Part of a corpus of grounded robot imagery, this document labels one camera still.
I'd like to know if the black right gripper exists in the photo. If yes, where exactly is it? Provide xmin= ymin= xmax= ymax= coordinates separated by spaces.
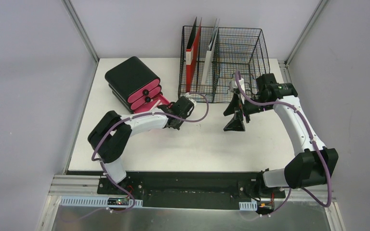
xmin=224 ymin=92 xmax=272 ymax=132

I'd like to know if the black pink drawer unit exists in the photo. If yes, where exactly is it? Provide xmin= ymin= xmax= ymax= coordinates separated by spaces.
xmin=105 ymin=56 xmax=170 ymax=114

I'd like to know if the red notebook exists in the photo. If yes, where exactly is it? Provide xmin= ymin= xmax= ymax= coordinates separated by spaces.
xmin=185 ymin=17 xmax=201 ymax=92

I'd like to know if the grey notebook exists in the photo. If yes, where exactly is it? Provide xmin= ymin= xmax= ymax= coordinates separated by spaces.
xmin=201 ymin=18 xmax=220 ymax=85

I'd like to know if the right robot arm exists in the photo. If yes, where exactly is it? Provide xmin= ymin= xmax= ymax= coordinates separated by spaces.
xmin=224 ymin=71 xmax=338 ymax=197

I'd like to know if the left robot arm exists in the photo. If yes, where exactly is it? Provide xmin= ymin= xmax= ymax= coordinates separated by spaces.
xmin=87 ymin=96 xmax=196 ymax=195

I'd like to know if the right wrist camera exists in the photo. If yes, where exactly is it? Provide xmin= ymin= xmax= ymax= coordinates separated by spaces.
xmin=229 ymin=78 xmax=245 ymax=93

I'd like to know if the black wire mesh organizer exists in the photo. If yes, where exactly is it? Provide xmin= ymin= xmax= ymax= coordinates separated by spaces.
xmin=190 ymin=26 xmax=270 ymax=103

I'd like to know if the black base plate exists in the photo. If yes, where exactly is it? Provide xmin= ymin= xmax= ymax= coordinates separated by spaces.
xmin=97 ymin=171 xmax=286 ymax=210

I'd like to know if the white cable duct right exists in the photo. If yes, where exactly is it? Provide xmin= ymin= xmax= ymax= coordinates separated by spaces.
xmin=238 ymin=201 xmax=257 ymax=211

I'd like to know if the white cable duct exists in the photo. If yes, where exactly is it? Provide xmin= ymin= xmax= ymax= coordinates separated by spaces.
xmin=238 ymin=201 xmax=257 ymax=211
xmin=59 ymin=196 xmax=143 ymax=208

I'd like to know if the aluminium frame rail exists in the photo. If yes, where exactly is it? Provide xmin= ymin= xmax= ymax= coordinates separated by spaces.
xmin=48 ymin=175 xmax=100 ymax=196

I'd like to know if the white cable duct left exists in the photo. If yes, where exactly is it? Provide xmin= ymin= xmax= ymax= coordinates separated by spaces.
xmin=59 ymin=196 xmax=143 ymax=208

